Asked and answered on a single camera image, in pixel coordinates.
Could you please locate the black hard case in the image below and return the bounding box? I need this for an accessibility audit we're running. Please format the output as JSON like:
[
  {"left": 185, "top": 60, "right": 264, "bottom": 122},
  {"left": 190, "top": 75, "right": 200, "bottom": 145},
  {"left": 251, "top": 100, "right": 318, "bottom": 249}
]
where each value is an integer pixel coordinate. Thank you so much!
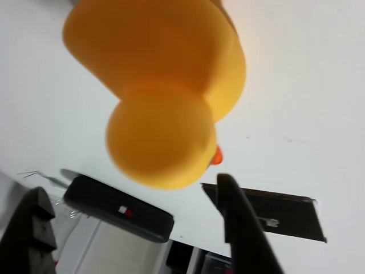
[{"left": 62, "top": 175, "right": 175, "bottom": 244}]

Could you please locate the yellow rubber duck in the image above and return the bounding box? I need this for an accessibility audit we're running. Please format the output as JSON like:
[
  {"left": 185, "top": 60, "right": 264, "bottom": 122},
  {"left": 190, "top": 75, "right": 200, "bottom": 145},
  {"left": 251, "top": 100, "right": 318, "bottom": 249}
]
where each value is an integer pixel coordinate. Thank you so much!
[{"left": 62, "top": 0, "right": 248, "bottom": 191}]

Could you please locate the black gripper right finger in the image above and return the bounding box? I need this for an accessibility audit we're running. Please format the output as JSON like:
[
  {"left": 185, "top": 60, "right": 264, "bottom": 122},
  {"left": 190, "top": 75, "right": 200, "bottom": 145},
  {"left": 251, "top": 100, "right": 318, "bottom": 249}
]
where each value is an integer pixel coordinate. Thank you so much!
[{"left": 216, "top": 172, "right": 286, "bottom": 274}]

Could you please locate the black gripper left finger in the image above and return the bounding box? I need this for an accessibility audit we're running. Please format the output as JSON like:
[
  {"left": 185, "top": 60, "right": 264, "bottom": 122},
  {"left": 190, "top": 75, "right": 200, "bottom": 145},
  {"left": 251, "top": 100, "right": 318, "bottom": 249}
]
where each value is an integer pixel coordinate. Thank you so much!
[{"left": 0, "top": 187, "right": 57, "bottom": 274}]

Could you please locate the black square pad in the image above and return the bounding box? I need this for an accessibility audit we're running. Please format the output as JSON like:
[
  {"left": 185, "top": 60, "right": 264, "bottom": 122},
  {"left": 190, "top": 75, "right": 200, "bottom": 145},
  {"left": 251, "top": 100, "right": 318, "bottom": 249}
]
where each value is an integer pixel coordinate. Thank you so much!
[{"left": 200, "top": 182, "right": 328, "bottom": 244}]

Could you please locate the white cabinet door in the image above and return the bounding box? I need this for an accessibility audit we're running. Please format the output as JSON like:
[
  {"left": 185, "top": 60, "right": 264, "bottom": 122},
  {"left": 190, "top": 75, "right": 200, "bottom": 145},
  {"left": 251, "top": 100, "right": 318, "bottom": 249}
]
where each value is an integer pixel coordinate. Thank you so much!
[{"left": 54, "top": 209, "right": 206, "bottom": 274}]

